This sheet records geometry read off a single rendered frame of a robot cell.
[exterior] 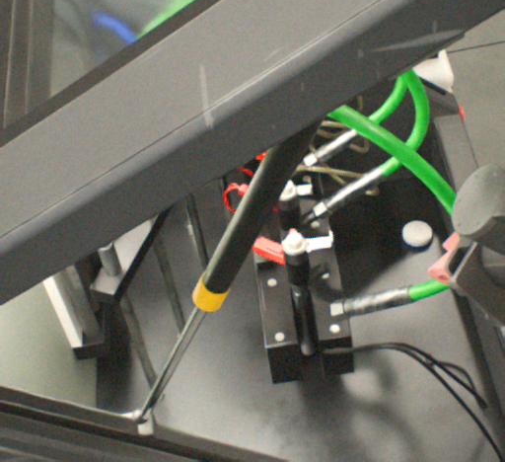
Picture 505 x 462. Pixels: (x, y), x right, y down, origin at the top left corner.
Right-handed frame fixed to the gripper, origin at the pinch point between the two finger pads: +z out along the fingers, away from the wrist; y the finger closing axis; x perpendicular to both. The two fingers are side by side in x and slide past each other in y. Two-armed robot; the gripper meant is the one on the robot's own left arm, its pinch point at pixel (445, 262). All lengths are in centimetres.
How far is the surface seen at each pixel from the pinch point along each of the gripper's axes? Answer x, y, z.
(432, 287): 1.2, 2.0, 1.9
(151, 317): -5, 10, 55
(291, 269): -4.1, 2.9, 21.8
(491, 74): 59, -119, 148
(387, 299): 0.2, 4.1, 6.6
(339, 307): -1.2, 6.1, 11.9
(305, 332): 5.1, 5.0, 30.9
